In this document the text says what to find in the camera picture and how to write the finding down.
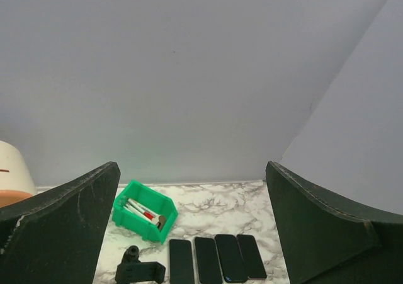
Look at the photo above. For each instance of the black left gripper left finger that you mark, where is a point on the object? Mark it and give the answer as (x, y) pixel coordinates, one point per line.
(56, 236)

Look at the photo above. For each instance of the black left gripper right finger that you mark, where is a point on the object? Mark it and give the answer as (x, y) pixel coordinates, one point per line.
(328, 238)

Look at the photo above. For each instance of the pink-edged black phone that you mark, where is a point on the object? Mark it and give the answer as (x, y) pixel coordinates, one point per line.
(251, 257)

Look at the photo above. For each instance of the black tall phone stand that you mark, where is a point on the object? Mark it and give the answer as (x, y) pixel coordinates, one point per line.
(132, 270)

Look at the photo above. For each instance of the silver-edged phone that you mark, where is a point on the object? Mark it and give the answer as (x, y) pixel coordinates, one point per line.
(207, 261)

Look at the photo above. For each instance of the beige orange drawer box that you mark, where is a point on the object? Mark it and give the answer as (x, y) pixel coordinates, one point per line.
(16, 181)

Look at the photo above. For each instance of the items inside green bin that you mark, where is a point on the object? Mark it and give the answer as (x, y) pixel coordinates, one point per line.
(145, 213)

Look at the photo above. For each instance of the green plastic bin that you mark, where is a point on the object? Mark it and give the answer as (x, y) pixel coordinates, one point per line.
(151, 199)

